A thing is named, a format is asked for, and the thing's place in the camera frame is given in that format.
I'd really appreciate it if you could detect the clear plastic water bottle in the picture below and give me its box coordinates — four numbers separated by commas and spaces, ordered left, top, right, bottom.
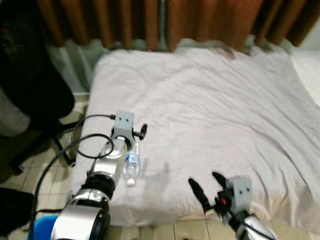
123, 141, 142, 188

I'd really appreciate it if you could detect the light grey blanket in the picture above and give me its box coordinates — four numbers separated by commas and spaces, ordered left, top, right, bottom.
70, 46, 320, 234

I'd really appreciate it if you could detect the pale sheer curtain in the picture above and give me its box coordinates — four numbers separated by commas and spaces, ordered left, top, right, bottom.
47, 39, 301, 94

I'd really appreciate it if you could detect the brown curtain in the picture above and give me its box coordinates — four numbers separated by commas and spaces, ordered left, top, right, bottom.
36, 0, 162, 51
166, 0, 320, 53

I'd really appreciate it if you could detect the black office chair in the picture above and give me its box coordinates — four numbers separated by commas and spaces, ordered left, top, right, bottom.
0, 0, 94, 176

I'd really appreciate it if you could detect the light grey fabric item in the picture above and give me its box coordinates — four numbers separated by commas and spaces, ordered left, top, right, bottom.
0, 87, 31, 139

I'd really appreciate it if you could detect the blue plastic bin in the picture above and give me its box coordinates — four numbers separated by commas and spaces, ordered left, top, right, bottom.
27, 214, 63, 240

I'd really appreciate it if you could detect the black bag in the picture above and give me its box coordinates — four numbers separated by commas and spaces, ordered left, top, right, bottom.
0, 187, 36, 236

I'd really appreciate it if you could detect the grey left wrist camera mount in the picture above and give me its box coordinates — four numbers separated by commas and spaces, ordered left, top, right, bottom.
114, 111, 136, 140

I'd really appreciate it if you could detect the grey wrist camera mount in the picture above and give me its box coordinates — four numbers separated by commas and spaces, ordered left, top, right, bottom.
226, 176, 252, 213
114, 111, 136, 140

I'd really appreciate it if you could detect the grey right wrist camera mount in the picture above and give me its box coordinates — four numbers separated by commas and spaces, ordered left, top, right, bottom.
226, 176, 252, 213

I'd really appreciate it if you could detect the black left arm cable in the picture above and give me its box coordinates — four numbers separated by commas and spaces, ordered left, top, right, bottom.
29, 113, 117, 240

